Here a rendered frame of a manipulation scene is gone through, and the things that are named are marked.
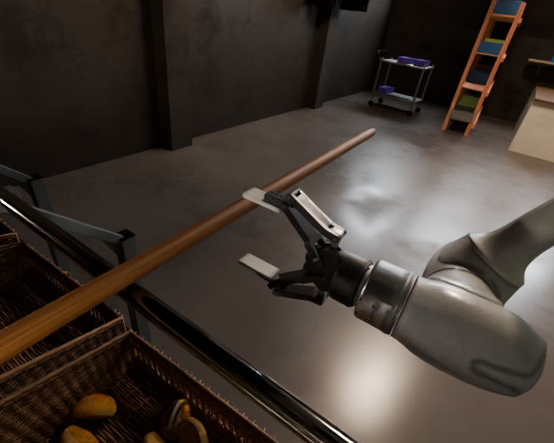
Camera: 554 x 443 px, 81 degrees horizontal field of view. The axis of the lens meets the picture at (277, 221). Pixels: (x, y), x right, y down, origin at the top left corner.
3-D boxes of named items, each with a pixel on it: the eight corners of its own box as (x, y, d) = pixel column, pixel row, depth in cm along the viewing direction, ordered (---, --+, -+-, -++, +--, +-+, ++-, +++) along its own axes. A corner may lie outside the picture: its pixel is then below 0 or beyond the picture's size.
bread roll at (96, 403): (67, 417, 77) (73, 392, 80) (74, 422, 82) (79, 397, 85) (112, 414, 79) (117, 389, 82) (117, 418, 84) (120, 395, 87)
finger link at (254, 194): (279, 214, 48) (280, 209, 47) (241, 197, 50) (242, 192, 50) (289, 206, 50) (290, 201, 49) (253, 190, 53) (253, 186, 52)
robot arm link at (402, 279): (382, 349, 43) (342, 326, 45) (402, 308, 50) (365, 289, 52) (405, 301, 38) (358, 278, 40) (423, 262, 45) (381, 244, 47)
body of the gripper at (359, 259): (361, 278, 41) (299, 247, 45) (346, 322, 46) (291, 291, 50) (381, 250, 47) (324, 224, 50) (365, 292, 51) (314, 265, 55)
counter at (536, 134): (557, 134, 670) (582, 92, 625) (564, 166, 495) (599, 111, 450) (515, 124, 704) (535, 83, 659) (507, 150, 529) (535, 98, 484)
